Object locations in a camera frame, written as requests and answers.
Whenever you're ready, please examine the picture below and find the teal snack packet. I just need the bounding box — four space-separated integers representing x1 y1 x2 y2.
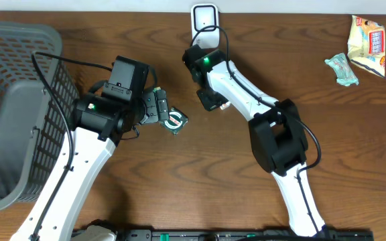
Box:
324 53 359 87

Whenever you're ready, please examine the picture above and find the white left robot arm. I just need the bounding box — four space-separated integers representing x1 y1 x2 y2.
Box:
11 88 169 240

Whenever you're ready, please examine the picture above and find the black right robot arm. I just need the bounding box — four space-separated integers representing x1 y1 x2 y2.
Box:
182 45 325 237

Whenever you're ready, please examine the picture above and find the orange small snack box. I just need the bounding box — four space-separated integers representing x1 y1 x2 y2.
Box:
220 102 231 110

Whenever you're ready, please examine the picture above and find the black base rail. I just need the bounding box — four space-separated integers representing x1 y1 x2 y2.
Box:
72 228 375 241

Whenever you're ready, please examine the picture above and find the grey plastic mesh basket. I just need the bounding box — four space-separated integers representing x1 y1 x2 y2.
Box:
0 21 79 210

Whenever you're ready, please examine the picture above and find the dark green round-label packet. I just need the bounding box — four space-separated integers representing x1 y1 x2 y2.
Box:
160 107 188 135

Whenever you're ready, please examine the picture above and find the yellow snack bag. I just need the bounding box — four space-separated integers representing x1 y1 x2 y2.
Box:
347 15 386 78

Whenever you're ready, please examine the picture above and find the white barcode scanner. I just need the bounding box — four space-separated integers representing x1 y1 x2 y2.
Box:
190 3 220 49

